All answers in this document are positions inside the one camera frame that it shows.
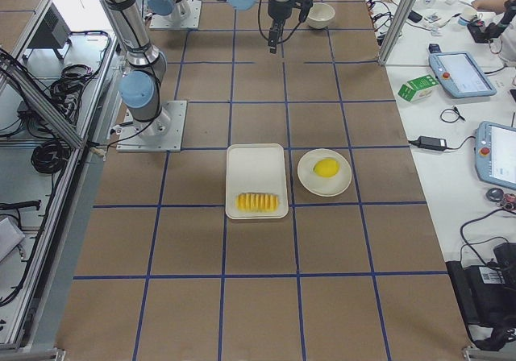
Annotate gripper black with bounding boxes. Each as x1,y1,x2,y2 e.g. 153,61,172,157
268,0,313,54

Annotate white ceramic bowl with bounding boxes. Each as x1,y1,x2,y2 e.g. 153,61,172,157
306,2,335,30

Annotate yellow lemon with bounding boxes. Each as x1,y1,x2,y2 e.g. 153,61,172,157
313,158,340,178

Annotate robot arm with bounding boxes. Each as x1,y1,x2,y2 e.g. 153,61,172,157
148,0,190,23
99,0,256,139

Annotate person forearm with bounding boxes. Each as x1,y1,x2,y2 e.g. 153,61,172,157
471,0,513,14

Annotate cream rectangular tray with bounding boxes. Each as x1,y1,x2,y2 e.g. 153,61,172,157
225,143,289,220

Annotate black smartphone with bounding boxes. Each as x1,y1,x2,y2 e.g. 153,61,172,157
407,10,422,23

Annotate green white carton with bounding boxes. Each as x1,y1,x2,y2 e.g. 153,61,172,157
397,74,439,102

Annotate cream round plate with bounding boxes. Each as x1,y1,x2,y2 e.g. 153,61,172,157
298,148,352,197

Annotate sliced yellow fruit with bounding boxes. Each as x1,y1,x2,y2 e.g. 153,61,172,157
235,193,279,213

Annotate black power adapter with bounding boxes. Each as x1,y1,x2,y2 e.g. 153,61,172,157
418,136,447,151

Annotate upper blue teach pendant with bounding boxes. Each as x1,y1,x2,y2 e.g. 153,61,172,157
428,52,497,98

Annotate blue teach pendant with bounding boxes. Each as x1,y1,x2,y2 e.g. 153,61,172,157
474,121,515,189
428,52,497,98

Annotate paper cup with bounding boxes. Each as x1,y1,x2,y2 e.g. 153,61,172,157
458,6,483,26

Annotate grey control box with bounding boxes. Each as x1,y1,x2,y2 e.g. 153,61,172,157
27,3,71,60

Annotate lower blue teach pendant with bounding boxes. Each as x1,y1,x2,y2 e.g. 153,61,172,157
474,121,515,189

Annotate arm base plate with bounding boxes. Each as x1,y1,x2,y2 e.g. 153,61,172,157
115,101,187,152
148,0,202,31

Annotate aluminium frame post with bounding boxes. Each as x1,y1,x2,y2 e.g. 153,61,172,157
378,0,416,65

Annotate coiled black cables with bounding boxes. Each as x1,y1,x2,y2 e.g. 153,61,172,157
31,139,68,175

